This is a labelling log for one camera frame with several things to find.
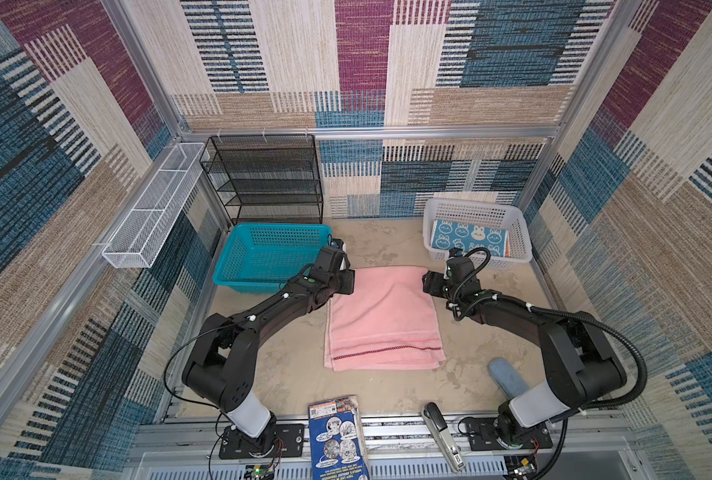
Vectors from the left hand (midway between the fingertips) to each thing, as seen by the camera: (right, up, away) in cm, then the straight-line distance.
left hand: (347, 271), depth 90 cm
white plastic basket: (+57, +19, +21) cm, 64 cm away
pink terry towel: (+12, -16, +4) cm, 21 cm away
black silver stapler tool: (+23, -37, -19) cm, 47 cm away
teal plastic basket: (-33, +3, +20) cm, 39 cm away
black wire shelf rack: (-30, +32, +19) cm, 48 cm away
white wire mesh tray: (-49, +9, -20) cm, 54 cm away
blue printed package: (-2, -38, -19) cm, 43 cm away
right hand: (+27, -4, +4) cm, 27 cm away
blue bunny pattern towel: (+43, +11, +21) cm, 49 cm away
